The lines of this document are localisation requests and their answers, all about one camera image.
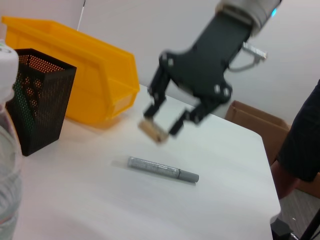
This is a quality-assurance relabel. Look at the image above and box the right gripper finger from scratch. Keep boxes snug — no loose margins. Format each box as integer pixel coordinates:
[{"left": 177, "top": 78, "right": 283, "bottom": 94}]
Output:
[
  {"left": 168, "top": 97, "right": 218, "bottom": 138},
  {"left": 143, "top": 66, "right": 171, "bottom": 123}
]

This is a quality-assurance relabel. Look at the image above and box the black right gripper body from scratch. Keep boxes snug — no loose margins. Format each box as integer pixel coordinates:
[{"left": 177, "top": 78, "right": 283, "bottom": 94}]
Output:
[{"left": 159, "top": 17, "right": 252, "bottom": 104}]

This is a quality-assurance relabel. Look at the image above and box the tan eraser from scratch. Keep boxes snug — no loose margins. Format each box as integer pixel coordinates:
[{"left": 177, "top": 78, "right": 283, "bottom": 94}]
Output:
[{"left": 138, "top": 119, "right": 168, "bottom": 145}]

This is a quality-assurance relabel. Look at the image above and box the grey marker pen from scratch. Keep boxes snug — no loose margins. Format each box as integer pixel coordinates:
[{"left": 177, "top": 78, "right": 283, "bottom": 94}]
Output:
[{"left": 112, "top": 156, "right": 200, "bottom": 185}]

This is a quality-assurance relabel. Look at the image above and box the clear green-label water bottle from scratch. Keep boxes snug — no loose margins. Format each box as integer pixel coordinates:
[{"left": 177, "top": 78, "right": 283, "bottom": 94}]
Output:
[{"left": 0, "top": 38, "right": 26, "bottom": 240}]

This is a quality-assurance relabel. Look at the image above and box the person forearm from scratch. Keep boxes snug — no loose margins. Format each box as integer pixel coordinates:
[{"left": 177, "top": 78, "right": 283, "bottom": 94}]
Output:
[{"left": 271, "top": 159, "right": 301, "bottom": 201}]

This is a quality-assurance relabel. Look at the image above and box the black mesh pen holder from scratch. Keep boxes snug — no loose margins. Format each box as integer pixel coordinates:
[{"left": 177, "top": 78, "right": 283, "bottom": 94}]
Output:
[{"left": 4, "top": 48, "right": 78, "bottom": 157}]

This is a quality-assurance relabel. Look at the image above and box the brown cardboard box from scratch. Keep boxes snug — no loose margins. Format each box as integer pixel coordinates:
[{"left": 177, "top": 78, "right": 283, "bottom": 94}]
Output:
[{"left": 224, "top": 99, "right": 320, "bottom": 199}]

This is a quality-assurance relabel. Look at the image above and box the yellow plastic storage bin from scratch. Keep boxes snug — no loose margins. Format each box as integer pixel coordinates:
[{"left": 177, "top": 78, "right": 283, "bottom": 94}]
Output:
[{"left": 1, "top": 16, "right": 141, "bottom": 130}]

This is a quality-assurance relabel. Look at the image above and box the person dark clothing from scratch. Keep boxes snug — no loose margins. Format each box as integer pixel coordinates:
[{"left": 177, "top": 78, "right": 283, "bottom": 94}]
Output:
[{"left": 276, "top": 78, "right": 320, "bottom": 240}]

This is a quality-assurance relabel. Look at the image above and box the dark grey floor stand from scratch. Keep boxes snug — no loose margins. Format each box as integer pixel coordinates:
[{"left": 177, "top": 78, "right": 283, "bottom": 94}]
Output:
[{"left": 269, "top": 212, "right": 301, "bottom": 240}]

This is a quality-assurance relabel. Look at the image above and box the right arm connector cable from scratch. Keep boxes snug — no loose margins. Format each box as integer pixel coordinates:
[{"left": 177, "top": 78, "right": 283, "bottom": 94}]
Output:
[{"left": 228, "top": 41, "right": 269, "bottom": 73}]

